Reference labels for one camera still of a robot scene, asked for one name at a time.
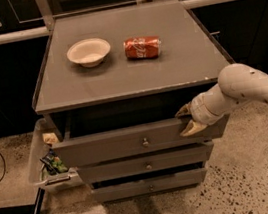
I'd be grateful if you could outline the white paper bowl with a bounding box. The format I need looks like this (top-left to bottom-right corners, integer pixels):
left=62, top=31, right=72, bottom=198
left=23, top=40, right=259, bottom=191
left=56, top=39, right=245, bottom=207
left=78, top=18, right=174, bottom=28
left=67, top=38, right=111, bottom=68

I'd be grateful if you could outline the crumpled beige wrapper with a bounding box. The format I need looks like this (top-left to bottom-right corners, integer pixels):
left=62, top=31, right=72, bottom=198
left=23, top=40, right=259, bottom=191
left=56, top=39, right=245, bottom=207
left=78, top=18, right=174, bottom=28
left=42, top=132, right=58, bottom=146

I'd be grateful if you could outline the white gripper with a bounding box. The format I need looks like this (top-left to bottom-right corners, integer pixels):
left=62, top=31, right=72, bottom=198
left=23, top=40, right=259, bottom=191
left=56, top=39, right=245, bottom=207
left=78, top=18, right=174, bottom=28
left=175, top=90, right=224, bottom=137

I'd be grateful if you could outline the red cola can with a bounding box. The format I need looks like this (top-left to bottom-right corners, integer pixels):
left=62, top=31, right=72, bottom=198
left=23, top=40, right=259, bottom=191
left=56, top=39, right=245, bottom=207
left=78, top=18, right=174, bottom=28
left=123, top=36, right=161, bottom=59

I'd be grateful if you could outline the grey drawer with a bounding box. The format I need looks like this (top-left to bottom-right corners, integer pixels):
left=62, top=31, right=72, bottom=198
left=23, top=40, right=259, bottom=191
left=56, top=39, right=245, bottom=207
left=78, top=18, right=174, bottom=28
left=93, top=168, right=207, bottom=203
left=77, top=141, right=214, bottom=184
left=53, top=117, right=228, bottom=167

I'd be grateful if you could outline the grey drawer cabinet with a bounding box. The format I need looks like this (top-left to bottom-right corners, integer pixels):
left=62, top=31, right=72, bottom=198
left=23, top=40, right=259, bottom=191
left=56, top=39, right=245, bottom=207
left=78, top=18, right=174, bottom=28
left=32, top=0, right=232, bottom=191

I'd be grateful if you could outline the grey bottom drawer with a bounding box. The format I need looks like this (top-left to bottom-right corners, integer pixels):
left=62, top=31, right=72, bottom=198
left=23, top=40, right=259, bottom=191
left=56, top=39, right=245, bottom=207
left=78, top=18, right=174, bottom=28
left=93, top=168, right=207, bottom=203

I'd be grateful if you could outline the grey middle drawer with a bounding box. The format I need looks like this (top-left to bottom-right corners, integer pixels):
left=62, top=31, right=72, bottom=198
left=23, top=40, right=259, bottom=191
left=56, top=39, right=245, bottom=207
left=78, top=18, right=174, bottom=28
left=77, top=141, right=214, bottom=184

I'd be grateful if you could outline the grey top drawer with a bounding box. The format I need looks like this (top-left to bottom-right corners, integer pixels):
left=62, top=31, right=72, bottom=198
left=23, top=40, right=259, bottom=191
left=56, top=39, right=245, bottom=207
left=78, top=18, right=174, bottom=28
left=53, top=117, right=228, bottom=167

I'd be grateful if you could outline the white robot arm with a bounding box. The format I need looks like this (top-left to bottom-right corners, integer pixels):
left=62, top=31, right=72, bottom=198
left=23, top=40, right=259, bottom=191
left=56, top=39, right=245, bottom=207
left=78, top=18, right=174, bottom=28
left=176, top=63, right=268, bottom=137

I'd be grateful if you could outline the green snack bag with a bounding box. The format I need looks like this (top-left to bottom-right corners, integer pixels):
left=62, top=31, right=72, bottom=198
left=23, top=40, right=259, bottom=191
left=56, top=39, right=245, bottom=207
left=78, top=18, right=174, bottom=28
left=40, top=149, right=68, bottom=176

